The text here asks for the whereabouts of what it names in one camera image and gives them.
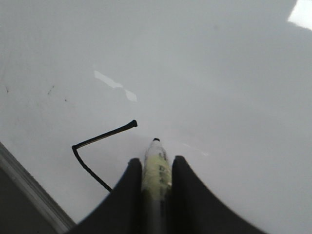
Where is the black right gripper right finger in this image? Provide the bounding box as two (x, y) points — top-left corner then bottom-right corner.
(172, 156), (264, 234)

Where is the white black-tipped whiteboard marker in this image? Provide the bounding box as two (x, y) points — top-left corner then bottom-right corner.
(141, 138), (172, 234)

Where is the white whiteboard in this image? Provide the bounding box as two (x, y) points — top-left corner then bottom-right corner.
(0, 0), (312, 234)

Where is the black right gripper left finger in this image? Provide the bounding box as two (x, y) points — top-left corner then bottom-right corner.
(68, 158), (142, 234)

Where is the grey aluminium whiteboard tray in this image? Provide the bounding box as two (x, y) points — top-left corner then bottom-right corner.
(0, 145), (76, 234)

